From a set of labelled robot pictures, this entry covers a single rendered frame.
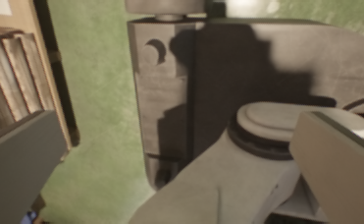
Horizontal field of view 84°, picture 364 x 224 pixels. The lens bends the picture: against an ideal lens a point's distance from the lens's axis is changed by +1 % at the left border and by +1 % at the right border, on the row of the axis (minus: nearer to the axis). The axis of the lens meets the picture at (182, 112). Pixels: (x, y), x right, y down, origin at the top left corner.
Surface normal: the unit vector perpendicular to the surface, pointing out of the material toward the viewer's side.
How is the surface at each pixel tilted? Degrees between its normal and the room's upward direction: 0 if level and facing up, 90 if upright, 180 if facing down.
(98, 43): 0
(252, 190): 90
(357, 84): 0
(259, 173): 90
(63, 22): 0
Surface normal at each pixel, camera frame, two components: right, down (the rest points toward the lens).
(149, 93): -0.22, 0.48
